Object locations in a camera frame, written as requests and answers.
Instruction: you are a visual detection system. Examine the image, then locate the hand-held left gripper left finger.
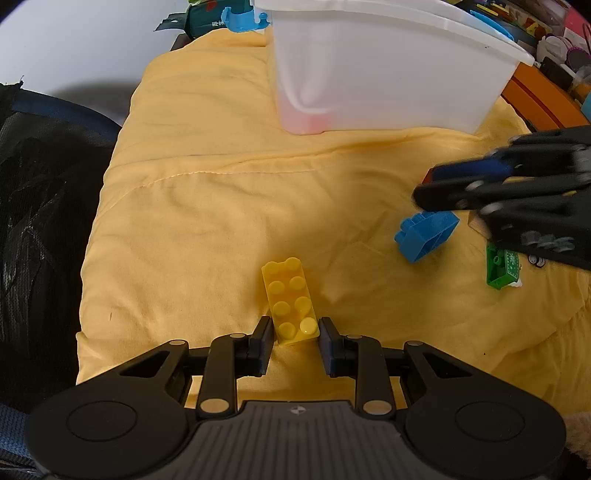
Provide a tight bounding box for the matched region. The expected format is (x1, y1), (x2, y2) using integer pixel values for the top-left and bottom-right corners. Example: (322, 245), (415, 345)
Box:
(108, 316), (275, 421)

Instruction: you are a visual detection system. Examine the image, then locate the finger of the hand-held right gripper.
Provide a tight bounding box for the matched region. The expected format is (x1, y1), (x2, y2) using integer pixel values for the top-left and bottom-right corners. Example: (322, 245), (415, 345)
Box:
(424, 146), (522, 185)
(411, 178), (514, 214)

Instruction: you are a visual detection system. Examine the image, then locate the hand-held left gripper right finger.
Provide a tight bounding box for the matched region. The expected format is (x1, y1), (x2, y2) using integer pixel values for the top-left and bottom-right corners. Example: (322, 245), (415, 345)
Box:
(318, 316), (483, 421)

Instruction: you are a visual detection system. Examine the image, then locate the blue toy brick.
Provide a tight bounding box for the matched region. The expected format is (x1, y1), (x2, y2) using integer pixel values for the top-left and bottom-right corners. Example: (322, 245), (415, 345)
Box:
(394, 211), (461, 264)

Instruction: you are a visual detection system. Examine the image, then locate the yellow toy brick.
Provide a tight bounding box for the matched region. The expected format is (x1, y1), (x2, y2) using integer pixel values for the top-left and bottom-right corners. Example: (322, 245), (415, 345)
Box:
(261, 257), (320, 345)

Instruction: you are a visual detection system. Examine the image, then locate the white plastic storage bin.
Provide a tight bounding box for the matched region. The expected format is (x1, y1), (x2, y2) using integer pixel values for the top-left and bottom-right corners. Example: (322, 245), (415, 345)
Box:
(253, 0), (536, 136)

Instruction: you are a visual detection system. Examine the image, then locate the green toy brick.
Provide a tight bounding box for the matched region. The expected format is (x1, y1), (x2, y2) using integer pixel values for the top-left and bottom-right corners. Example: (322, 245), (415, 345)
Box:
(486, 242), (523, 291)

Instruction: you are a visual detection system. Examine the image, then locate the orange box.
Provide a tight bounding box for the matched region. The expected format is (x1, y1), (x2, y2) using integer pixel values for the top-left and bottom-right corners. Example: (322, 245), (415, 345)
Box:
(501, 62), (591, 135)

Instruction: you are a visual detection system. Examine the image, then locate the black box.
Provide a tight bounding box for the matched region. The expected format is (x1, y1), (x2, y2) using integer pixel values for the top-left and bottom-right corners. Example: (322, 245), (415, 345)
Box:
(538, 57), (579, 91)

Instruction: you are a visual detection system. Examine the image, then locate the yellow cloth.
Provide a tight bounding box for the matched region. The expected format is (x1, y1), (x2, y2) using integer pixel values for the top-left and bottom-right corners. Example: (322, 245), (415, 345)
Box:
(76, 28), (591, 416)

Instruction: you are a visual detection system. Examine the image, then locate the pink box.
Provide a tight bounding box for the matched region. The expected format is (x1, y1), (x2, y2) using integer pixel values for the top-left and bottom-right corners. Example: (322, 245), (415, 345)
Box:
(564, 8), (591, 45)

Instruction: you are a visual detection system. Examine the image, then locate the black mesh office chair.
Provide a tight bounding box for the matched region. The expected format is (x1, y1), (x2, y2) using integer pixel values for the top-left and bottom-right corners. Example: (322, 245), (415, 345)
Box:
(0, 80), (123, 472)

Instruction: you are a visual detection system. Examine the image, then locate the blue plastic clip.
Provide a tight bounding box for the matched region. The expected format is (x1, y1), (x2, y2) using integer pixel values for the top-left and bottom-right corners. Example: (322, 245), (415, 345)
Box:
(221, 6), (269, 34)

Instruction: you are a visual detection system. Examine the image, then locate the dark green toy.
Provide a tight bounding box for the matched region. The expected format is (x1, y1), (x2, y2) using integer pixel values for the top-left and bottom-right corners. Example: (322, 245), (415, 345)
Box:
(154, 0), (256, 38)

